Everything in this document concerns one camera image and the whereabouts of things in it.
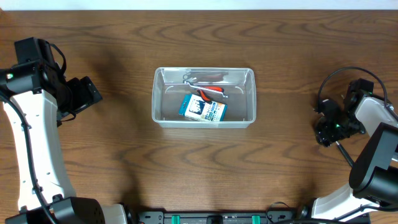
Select red handled pliers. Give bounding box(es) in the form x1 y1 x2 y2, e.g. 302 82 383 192
197 86 228 103

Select small metal hammer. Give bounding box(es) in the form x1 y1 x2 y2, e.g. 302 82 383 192
183 73 228 98

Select clear plastic storage container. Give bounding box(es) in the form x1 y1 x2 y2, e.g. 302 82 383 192
152 67 256 128

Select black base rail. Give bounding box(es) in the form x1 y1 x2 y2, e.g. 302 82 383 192
127 207 311 224

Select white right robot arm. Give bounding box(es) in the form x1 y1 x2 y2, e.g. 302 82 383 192
297 78 397 222

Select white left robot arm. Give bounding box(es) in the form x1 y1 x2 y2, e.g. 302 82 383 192
1 37 134 223

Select blue white screw box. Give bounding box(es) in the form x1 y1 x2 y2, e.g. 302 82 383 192
178 94 228 122

